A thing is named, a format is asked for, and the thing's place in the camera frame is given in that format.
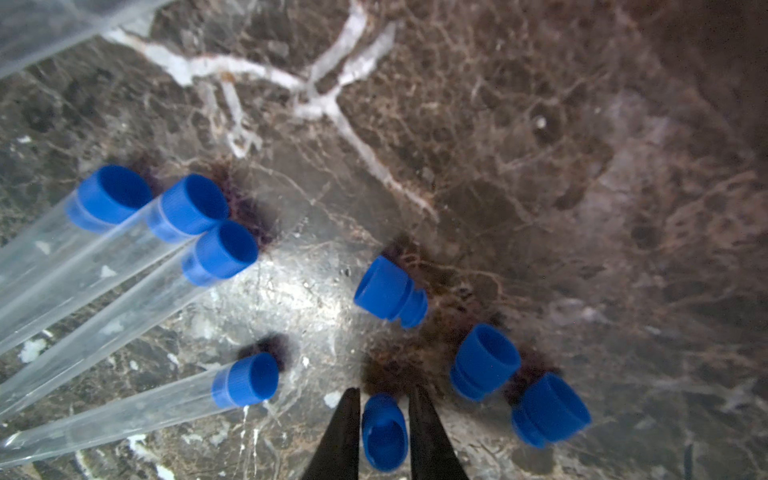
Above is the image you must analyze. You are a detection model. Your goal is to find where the test tube with blue stopper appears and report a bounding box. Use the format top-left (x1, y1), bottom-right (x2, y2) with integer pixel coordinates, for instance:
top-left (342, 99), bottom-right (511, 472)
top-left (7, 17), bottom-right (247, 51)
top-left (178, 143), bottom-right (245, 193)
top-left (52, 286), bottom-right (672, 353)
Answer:
top-left (1, 220), bottom-right (259, 421)
top-left (1, 352), bottom-right (279, 469)
top-left (1, 174), bottom-right (229, 353)
top-left (1, 165), bottom-right (152, 291)
top-left (1, 0), bottom-right (167, 78)

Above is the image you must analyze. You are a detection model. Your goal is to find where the blue stopper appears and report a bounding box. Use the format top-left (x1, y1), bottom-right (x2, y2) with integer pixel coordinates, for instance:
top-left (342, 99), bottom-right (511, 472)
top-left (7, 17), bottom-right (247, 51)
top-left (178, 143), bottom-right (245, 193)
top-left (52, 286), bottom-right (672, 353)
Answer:
top-left (511, 373), bottom-right (592, 448)
top-left (450, 324), bottom-right (522, 401)
top-left (353, 256), bottom-right (428, 329)
top-left (361, 393), bottom-right (409, 472)

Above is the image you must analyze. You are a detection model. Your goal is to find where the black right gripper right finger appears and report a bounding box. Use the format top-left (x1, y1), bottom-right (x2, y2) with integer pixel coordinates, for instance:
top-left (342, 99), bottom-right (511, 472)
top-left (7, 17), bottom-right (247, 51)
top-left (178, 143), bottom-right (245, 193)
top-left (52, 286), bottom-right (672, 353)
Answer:
top-left (408, 385), bottom-right (469, 480)

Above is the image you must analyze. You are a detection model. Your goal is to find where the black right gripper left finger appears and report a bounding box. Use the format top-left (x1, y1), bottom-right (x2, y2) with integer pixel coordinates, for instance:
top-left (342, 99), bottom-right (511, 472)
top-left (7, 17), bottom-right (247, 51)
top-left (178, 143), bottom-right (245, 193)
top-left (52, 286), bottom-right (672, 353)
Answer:
top-left (302, 388), bottom-right (361, 480)

